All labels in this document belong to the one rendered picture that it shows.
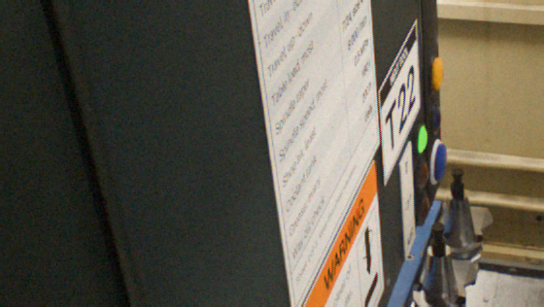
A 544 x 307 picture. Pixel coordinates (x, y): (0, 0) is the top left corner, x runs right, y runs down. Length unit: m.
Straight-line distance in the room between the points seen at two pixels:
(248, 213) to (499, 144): 1.23
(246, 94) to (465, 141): 1.25
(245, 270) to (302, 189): 0.07
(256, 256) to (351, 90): 0.14
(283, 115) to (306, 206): 0.06
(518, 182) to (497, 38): 0.27
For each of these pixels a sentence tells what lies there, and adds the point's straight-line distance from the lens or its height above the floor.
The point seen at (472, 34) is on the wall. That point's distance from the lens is 1.53.
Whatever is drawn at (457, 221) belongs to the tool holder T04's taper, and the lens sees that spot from 1.23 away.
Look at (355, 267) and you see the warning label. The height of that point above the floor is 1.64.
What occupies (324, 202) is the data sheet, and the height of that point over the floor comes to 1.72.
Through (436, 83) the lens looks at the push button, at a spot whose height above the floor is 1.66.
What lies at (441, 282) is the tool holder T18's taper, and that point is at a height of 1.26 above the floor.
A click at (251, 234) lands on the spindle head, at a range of 0.42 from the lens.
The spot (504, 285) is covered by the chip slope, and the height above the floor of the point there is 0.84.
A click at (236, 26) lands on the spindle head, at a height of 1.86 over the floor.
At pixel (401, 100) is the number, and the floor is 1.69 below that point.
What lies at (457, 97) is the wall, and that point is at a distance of 1.59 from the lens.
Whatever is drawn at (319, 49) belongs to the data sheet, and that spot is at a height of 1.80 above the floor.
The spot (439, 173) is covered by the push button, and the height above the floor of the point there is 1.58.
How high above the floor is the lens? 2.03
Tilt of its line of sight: 33 degrees down
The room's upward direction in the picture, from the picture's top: 5 degrees counter-clockwise
